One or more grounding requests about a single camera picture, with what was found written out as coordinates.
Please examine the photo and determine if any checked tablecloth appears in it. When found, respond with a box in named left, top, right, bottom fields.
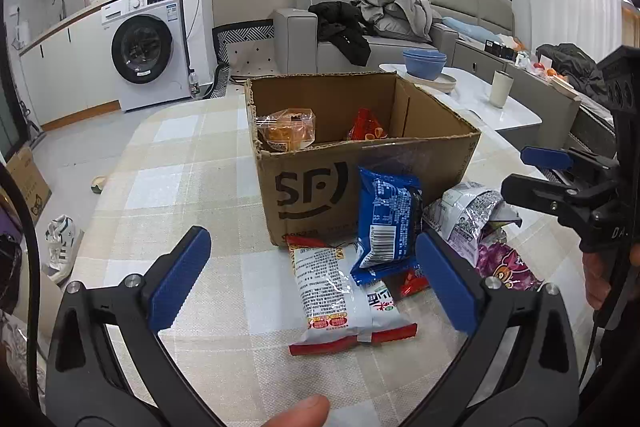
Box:
left=46, top=93, right=599, bottom=427

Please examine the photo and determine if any red chip bag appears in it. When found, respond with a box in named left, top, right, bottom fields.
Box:
left=347, top=108, right=387, bottom=141

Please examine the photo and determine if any red round cookie packet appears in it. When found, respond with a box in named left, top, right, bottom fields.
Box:
left=400, top=268, right=430, bottom=298

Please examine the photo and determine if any person's right hand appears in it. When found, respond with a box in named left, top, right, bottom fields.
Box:
left=582, top=244, right=640, bottom=311

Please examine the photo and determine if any person's left hand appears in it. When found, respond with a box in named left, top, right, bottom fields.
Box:
left=264, top=395, right=331, bottom=427

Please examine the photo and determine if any dark blanket on bed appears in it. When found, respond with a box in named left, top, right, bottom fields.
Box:
left=536, top=43, right=606, bottom=100

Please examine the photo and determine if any cardboard SF box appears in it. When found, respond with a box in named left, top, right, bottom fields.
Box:
left=245, top=72, right=480, bottom=246

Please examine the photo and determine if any white cup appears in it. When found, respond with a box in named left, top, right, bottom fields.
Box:
left=489, top=70, right=514, bottom=108

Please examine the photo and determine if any small cardboard box on floor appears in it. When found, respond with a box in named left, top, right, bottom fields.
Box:
left=6, top=144, right=52, bottom=223

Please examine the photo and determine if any cream plate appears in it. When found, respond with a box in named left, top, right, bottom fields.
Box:
left=407, top=74, right=457, bottom=94

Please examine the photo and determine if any white coffee table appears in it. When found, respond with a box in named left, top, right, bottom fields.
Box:
left=378, top=64, right=542, bottom=138

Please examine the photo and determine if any grey sofa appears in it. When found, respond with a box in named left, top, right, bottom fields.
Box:
left=273, top=0, right=514, bottom=74

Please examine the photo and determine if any patterned floor mat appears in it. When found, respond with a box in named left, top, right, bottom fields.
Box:
left=203, top=18, right=279, bottom=98

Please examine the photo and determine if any white sneaker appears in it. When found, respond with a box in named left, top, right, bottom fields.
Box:
left=43, top=215, right=85, bottom=285

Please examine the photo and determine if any bread in clear wrap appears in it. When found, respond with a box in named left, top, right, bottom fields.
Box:
left=256, top=108, right=316, bottom=153

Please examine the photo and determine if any grey clothes pile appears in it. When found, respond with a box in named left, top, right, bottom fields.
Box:
left=357, top=0, right=436, bottom=43

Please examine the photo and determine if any blue snack packet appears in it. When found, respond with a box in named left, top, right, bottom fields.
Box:
left=350, top=167, right=423, bottom=286

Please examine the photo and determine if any blue bowl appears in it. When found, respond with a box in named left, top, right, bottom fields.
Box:
left=402, top=48, right=448, bottom=80

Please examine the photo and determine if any white washing machine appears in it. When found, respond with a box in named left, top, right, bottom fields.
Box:
left=101, top=0, right=191, bottom=112

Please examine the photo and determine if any purple grape candy bag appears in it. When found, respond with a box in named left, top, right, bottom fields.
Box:
left=475, top=229, right=541, bottom=291

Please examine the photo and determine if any black jacket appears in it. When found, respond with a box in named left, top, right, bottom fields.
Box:
left=308, top=1, right=375, bottom=67

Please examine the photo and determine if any white red snack packet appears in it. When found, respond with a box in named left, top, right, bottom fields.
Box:
left=285, top=235, right=418, bottom=355

